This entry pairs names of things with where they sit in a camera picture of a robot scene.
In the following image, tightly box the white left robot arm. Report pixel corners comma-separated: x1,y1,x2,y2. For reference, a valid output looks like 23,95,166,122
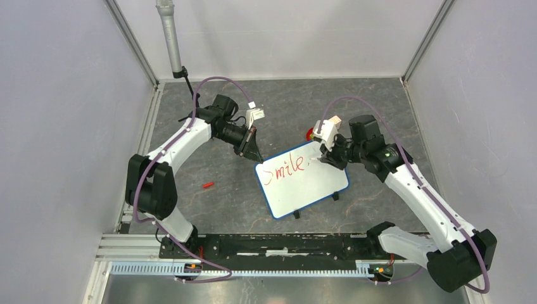
125,94,263,258

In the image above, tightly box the purple cable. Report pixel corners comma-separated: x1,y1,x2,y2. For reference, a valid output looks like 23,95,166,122
132,77,256,284
315,95,491,295

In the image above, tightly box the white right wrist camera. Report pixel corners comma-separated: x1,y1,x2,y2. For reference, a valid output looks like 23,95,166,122
312,120,340,151

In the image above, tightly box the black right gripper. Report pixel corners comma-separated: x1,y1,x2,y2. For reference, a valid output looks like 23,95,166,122
320,132,366,170

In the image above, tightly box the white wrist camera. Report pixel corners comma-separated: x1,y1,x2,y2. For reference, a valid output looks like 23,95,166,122
245,101,265,129
312,120,340,151

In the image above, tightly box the white lego brick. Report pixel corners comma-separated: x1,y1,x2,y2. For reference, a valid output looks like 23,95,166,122
328,115,342,129

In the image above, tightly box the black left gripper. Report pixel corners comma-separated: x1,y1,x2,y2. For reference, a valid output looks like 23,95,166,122
214,123,263,165

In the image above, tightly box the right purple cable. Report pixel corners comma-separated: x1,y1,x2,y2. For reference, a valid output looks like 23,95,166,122
315,95,491,295

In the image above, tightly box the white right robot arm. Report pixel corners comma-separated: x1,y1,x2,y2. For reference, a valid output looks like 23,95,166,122
313,115,497,294

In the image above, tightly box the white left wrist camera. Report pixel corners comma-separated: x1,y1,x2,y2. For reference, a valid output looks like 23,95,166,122
245,101,265,129

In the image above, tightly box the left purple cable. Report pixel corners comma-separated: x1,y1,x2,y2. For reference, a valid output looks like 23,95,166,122
132,77,256,284

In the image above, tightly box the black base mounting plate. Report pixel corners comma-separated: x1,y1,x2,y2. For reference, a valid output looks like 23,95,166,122
159,232,408,272

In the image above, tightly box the blue framed whiteboard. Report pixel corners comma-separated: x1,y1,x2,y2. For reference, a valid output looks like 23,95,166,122
255,141,350,219

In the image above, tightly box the slotted aluminium cable duct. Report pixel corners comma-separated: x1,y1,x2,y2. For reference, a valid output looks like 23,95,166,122
110,260,388,279

